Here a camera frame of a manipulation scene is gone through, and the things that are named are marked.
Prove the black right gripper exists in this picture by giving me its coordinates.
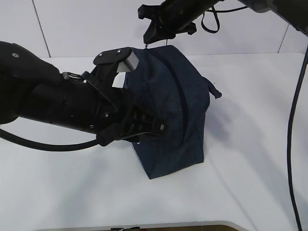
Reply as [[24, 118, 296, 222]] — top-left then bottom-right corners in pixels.
[[138, 0, 197, 44]]

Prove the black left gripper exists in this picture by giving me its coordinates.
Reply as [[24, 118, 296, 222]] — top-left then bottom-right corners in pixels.
[[93, 67, 167, 147]]

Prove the navy blue lunch bag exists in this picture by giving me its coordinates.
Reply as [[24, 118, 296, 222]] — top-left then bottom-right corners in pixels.
[[124, 45, 222, 179]]

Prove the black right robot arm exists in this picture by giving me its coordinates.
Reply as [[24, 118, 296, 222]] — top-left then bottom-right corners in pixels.
[[138, 0, 308, 45]]

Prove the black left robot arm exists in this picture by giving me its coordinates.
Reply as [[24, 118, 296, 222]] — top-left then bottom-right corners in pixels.
[[0, 41, 167, 152]]

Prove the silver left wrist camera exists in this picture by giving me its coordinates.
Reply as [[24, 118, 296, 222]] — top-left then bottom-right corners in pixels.
[[93, 47, 139, 73]]

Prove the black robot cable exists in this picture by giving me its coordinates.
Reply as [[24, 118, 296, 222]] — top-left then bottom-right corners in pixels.
[[0, 128, 99, 152]]

